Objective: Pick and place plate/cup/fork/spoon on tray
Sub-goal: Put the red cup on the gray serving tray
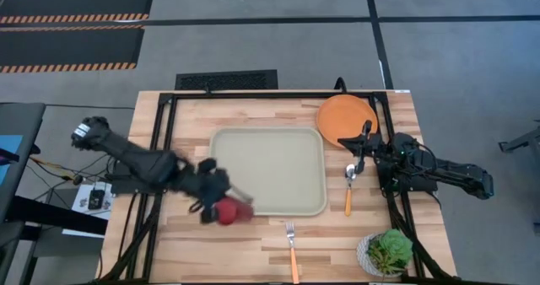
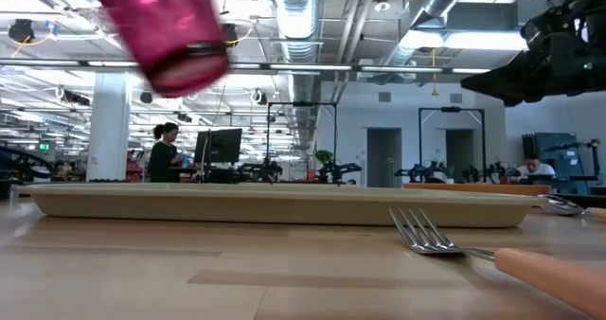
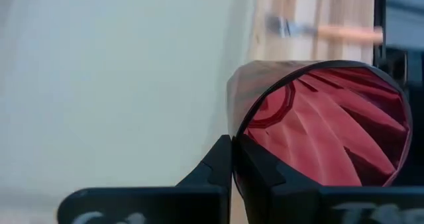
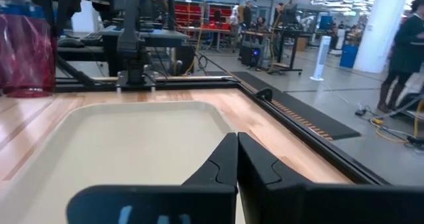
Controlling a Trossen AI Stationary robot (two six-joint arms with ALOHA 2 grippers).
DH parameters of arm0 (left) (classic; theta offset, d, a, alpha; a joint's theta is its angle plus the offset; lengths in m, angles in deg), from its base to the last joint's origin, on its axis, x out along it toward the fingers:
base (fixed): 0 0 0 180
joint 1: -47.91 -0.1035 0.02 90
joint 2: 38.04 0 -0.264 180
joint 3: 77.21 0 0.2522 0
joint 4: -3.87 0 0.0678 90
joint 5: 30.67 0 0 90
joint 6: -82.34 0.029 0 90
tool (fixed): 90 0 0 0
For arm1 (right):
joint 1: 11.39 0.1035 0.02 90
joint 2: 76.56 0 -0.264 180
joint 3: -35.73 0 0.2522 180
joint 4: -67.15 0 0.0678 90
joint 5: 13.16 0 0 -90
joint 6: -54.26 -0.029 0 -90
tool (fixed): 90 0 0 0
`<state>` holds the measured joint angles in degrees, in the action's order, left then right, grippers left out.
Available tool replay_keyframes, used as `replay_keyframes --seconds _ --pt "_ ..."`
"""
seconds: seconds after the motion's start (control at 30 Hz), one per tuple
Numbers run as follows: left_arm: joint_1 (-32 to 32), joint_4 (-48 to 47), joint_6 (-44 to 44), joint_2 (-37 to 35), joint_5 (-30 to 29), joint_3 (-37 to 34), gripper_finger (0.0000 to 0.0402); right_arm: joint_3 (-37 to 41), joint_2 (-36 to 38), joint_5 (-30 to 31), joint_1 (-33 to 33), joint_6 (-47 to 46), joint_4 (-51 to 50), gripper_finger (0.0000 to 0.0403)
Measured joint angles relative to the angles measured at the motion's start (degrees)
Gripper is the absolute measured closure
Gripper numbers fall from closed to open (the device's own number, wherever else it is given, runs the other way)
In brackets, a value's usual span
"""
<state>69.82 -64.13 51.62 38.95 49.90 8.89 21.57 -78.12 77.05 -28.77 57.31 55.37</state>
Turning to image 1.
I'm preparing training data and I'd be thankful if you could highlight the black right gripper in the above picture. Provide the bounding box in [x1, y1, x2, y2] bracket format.
[337, 119, 383, 176]

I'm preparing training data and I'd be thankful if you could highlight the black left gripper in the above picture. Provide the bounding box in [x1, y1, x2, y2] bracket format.
[181, 157, 255, 226]

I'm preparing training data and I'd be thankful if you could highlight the red faceted cup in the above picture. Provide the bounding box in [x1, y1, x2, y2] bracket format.
[214, 196, 255, 227]

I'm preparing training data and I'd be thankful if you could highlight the orange plate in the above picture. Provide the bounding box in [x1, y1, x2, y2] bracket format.
[316, 94, 379, 149]

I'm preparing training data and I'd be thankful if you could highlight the spoon with orange handle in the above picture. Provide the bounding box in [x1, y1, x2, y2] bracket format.
[343, 163, 358, 218]

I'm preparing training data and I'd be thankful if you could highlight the beige plastic tray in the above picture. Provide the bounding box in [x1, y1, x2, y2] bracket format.
[209, 126, 328, 218]

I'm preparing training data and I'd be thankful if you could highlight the fork with orange handle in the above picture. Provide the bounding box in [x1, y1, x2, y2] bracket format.
[285, 221, 300, 285]

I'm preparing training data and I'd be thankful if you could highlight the green succulent in white pot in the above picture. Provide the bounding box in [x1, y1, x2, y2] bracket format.
[356, 229, 414, 277]

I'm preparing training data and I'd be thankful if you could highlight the black floor vent grille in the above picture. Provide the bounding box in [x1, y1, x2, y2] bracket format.
[175, 69, 279, 91]

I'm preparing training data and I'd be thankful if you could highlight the small black device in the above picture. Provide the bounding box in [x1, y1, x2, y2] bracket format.
[87, 188, 105, 211]

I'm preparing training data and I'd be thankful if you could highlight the white paper sheet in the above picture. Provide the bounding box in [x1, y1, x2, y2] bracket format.
[70, 182, 114, 215]

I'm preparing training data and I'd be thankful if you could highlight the black metal stand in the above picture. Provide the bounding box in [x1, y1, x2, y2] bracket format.
[0, 194, 109, 285]

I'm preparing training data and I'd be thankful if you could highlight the dark grey desk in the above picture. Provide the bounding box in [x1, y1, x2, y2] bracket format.
[0, 102, 46, 225]

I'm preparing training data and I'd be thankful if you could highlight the black hazard-striped floor mat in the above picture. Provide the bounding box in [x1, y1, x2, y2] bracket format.
[0, 0, 156, 24]
[0, 26, 145, 74]

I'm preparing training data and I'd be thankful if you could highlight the black aluminium table frame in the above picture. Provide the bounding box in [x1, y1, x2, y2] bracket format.
[99, 89, 459, 285]

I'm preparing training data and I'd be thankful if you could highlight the loose cable bundle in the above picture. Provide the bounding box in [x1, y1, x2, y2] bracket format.
[27, 152, 115, 186]

